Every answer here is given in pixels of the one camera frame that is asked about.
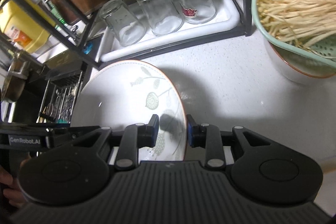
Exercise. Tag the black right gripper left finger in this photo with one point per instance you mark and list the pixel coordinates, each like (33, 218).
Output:
(134, 137)

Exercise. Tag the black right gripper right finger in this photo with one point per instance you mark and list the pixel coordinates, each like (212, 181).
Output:
(209, 137)

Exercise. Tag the white plate with leaf pattern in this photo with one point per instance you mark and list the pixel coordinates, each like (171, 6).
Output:
(129, 92)

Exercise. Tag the black metal kitchen shelf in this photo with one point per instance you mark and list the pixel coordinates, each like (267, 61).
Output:
(78, 3)

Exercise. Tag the person's left hand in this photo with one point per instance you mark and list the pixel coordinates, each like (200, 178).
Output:
(11, 191)

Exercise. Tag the clear drinking glass left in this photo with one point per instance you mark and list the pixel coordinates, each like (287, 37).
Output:
(126, 27)

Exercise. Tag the clear drinking glass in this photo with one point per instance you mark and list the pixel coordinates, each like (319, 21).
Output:
(126, 27)
(162, 16)

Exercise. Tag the yellow oil bottle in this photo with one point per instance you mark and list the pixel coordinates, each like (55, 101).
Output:
(19, 27)

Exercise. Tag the white ceramic bowl under colander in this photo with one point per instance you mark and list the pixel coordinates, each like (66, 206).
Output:
(296, 68)

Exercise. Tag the clear drinking glass middle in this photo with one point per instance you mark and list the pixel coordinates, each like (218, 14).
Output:
(162, 16)

